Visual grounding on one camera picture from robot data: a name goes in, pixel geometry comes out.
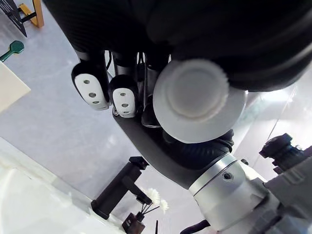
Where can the right robot hand black cloth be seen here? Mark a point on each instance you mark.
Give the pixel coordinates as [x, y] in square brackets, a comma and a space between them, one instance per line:
[170, 161]

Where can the left robot hand black cloth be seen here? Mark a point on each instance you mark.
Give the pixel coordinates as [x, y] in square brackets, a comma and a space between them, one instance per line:
[219, 29]

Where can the white bottle with ribbed cap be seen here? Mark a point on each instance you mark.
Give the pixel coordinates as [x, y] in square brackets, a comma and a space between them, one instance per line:
[195, 97]

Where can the white flower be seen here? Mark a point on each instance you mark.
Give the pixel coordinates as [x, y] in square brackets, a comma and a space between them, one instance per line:
[154, 195]
[164, 206]

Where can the black faucet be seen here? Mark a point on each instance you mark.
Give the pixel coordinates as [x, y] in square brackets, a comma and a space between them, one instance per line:
[117, 187]

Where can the dark reed diffuser bottle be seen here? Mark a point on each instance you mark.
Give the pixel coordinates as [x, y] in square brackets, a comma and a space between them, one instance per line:
[134, 221]

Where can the white wash basin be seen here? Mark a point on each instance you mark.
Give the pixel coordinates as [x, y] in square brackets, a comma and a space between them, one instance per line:
[31, 202]

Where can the cream white board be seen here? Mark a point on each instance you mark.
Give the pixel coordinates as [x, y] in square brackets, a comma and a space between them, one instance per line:
[11, 87]

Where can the wooden stand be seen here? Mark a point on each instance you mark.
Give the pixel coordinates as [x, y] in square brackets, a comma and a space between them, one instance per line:
[37, 14]

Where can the green brush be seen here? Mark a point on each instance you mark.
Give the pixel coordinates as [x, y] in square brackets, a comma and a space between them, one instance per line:
[14, 48]

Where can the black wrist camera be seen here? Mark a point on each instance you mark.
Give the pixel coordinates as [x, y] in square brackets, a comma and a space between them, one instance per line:
[280, 148]

